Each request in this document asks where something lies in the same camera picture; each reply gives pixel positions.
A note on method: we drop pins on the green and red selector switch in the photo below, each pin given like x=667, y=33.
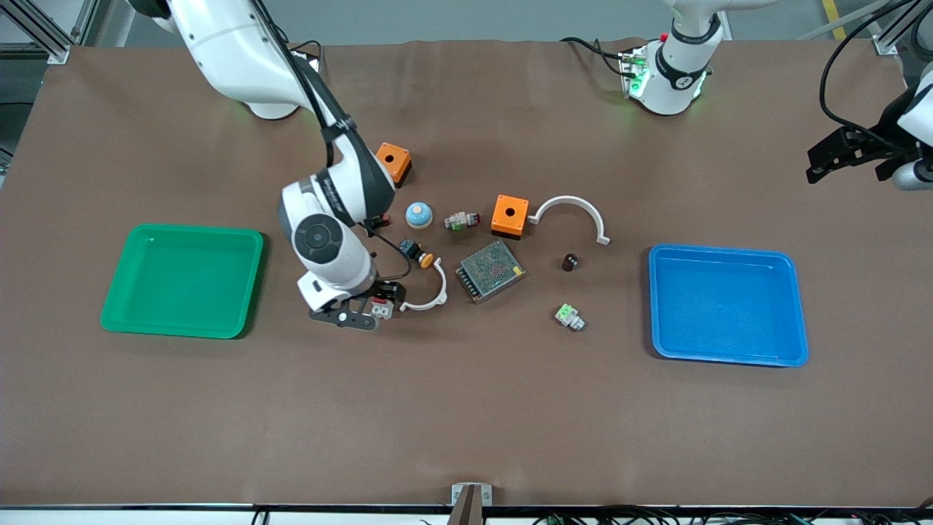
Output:
x=459, y=220

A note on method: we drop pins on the dark cylindrical capacitor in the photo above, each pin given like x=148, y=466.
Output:
x=570, y=262

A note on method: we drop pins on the green white small connector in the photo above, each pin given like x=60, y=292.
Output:
x=570, y=317

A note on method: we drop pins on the orange button box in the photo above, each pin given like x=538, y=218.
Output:
x=510, y=211
x=393, y=157

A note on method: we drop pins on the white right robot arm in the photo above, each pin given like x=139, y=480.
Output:
x=233, y=44

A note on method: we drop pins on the red push button switch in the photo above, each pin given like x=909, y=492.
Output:
x=380, y=219

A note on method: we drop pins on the brown table mat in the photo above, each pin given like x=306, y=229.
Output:
x=437, y=408

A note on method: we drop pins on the blue and white dome button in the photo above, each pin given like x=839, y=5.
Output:
x=419, y=215

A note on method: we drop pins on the aluminium frame profile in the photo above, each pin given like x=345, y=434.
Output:
x=885, y=40
x=44, y=33

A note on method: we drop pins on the white circuit breaker red lever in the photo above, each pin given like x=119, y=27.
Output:
x=380, y=310

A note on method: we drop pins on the blue plastic tray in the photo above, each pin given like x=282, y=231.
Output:
x=729, y=306

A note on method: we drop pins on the orange-headed push button switch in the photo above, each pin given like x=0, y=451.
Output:
x=415, y=251

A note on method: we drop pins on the small white curved bracket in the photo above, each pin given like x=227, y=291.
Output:
x=442, y=288

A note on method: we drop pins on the metal table clamp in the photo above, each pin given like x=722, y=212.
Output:
x=470, y=503

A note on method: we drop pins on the green plastic tray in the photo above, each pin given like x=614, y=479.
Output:
x=182, y=281

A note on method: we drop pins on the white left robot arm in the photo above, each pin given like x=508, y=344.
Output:
x=674, y=73

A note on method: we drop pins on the perforated metal power supply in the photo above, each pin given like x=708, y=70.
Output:
x=490, y=270

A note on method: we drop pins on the large white curved bracket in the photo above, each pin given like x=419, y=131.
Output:
x=568, y=199

